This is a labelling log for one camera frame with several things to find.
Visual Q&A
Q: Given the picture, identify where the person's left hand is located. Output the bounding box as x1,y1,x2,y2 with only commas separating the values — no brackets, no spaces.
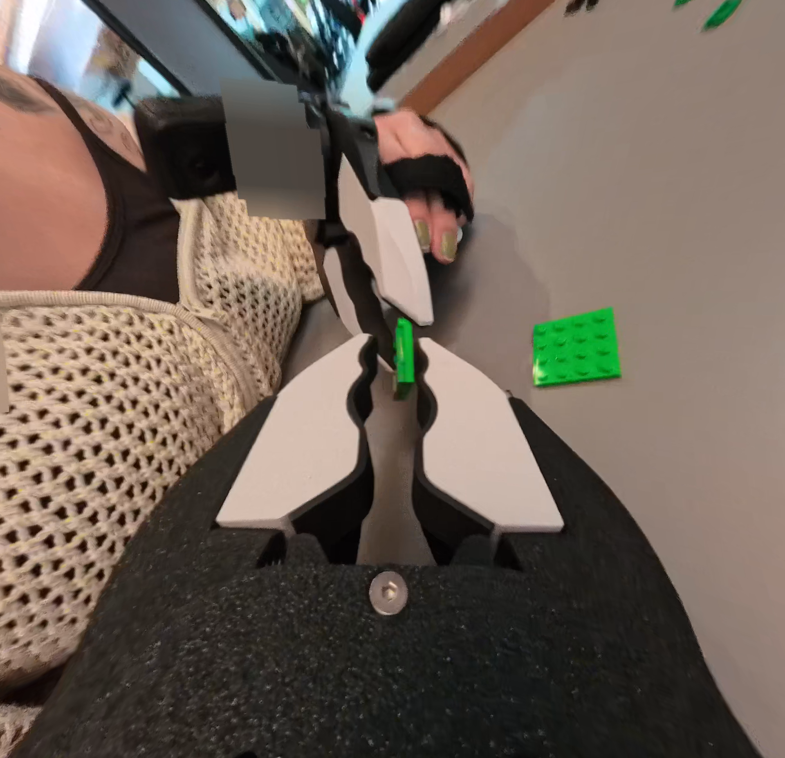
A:
373,109,476,265

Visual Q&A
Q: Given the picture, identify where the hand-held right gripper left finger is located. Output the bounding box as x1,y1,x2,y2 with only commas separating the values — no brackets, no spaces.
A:
216,334,376,565

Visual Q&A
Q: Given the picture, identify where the bright green square lego plate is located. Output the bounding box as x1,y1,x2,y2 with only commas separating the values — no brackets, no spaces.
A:
532,307,622,388
392,318,418,401

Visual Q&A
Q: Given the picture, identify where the large black screen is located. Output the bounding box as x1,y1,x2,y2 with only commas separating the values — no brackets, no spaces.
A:
55,0,295,93

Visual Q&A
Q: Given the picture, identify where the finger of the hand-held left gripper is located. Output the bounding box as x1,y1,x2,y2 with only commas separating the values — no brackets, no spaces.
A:
337,156,435,327
321,248,396,374

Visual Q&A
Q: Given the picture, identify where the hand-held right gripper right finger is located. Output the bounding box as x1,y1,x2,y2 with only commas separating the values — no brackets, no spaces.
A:
412,339,565,567

